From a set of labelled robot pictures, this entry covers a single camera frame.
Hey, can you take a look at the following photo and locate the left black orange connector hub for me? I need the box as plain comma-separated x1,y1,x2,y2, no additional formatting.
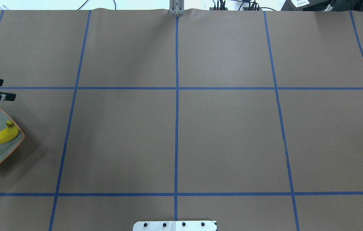
209,0,228,11

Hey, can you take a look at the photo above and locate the black orange connector hub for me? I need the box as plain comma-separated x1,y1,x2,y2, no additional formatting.
239,0,262,11
209,0,228,11

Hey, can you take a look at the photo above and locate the right black orange connector hub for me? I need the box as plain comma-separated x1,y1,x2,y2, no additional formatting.
239,0,262,11

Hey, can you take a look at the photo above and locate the black box white label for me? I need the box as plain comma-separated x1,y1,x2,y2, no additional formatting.
280,0,331,11

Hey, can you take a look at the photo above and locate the aluminium frame post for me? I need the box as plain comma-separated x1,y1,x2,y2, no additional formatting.
169,0,185,16

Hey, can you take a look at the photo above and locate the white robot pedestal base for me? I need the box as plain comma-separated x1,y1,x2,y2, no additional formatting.
132,220,218,231

